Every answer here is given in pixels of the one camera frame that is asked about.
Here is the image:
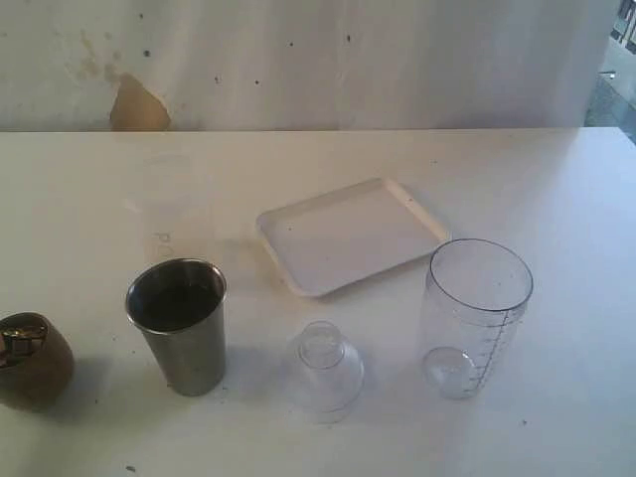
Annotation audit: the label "stainless steel cup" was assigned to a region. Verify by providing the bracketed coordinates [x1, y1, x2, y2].
[125, 258, 228, 397]

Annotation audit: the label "brown wooden bowl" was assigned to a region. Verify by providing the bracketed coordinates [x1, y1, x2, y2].
[1, 312, 75, 412]

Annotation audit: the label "brown cubes and gold coins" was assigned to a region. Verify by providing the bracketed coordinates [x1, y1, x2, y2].
[1, 325, 47, 368]

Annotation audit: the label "clear plastic shaker lid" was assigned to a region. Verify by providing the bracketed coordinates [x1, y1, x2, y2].
[281, 320, 365, 424]

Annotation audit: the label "clear plastic shaker cup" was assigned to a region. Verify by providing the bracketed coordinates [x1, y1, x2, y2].
[418, 238, 534, 399]

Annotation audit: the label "white rectangular tray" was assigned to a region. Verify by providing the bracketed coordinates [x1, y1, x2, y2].
[255, 178, 451, 298]

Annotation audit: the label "translucent plastic cup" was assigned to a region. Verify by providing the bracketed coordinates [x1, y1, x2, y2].
[125, 153, 215, 263]

